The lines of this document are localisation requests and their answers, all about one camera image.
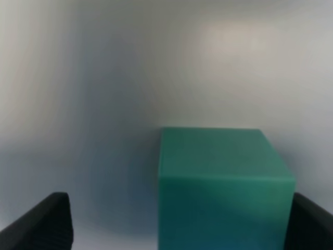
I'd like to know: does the green cube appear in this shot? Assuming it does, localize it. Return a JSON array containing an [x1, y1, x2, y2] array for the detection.
[[158, 128, 296, 249]]

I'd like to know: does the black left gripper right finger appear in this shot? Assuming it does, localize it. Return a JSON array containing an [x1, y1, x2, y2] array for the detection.
[[284, 193, 332, 250]]

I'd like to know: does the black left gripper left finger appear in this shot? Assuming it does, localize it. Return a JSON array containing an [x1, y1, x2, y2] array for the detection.
[[1, 192, 74, 250]]

